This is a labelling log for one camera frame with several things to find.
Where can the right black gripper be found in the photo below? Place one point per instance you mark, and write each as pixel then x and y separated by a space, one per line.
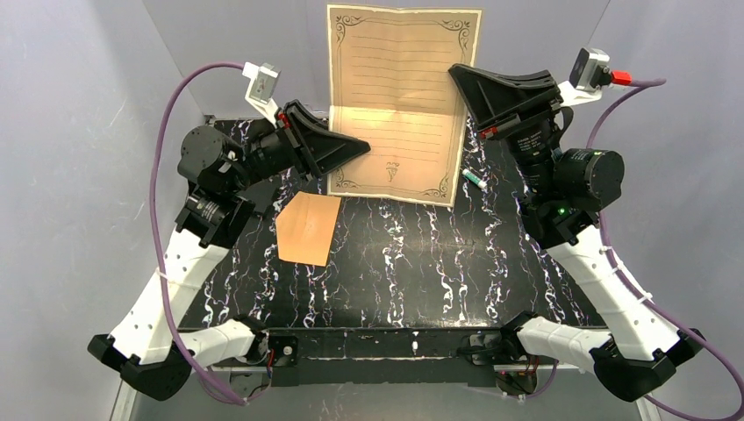
pixel 524 116

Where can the aluminium front frame rail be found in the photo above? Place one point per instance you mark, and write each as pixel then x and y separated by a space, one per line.
pixel 390 368

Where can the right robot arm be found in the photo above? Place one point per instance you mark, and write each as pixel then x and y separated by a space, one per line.
pixel 638 350

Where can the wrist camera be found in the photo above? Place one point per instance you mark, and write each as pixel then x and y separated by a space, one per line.
pixel 261 87
pixel 591 73

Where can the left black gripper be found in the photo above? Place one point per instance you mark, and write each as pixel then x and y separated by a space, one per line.
pixel 298 139

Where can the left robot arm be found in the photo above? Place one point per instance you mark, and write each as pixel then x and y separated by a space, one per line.
pixel 145 348

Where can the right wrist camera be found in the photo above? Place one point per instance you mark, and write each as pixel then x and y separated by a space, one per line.
pixel 591 73

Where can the tan letter paper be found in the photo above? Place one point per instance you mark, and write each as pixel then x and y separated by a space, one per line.
pixel 390 86

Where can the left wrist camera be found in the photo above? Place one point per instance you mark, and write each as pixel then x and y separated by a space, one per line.
pixel 261 87

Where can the orange envelope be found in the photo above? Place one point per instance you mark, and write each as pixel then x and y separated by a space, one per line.
pixel 305 228

